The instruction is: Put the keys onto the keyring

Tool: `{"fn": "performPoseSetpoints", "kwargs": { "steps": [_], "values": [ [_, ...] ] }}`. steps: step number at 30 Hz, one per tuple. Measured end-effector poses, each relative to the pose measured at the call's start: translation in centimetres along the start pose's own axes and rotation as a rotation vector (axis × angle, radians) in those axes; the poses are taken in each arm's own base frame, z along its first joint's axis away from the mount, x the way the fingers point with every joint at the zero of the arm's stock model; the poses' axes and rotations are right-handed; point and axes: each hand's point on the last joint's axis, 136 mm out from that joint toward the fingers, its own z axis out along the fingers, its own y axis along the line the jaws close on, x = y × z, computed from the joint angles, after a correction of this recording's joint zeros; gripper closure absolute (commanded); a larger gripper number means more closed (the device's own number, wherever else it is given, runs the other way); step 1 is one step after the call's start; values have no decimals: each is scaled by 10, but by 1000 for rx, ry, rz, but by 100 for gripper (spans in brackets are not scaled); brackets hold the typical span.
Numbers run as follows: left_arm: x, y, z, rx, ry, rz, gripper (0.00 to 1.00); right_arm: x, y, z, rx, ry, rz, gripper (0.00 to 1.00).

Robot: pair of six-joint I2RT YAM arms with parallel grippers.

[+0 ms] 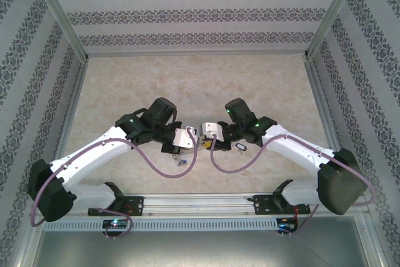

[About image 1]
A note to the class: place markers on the dark key tag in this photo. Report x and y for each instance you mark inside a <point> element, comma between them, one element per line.
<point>241,147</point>

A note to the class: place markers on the small silver key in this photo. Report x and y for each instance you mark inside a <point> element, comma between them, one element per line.
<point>241,152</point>

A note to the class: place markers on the steel oval keyring plate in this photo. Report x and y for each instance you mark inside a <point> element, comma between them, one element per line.
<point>175,156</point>

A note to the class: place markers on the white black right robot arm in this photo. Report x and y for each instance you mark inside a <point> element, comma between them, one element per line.
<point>297,151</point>

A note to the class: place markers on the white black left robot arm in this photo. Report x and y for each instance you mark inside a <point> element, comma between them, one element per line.
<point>90,154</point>

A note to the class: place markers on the steel sheet shelf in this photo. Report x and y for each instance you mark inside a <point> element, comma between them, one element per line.
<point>200,248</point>

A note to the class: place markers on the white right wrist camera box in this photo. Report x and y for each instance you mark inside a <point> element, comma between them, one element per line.
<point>211,131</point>

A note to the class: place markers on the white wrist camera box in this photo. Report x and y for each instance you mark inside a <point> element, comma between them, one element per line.
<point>211,131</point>
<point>184,137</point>

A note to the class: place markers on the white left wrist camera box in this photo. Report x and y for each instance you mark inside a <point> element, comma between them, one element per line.
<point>184,137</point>

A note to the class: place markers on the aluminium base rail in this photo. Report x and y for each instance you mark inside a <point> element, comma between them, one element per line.
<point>200,204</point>

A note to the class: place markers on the aluminium table end rail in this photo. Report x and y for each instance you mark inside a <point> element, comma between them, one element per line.
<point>197,54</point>

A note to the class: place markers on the aluminium table side rail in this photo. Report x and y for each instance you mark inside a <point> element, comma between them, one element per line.
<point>71,107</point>
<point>320,92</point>

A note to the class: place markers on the aluminium frame post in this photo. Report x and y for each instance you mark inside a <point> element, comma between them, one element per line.
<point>62,13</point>
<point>332,13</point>

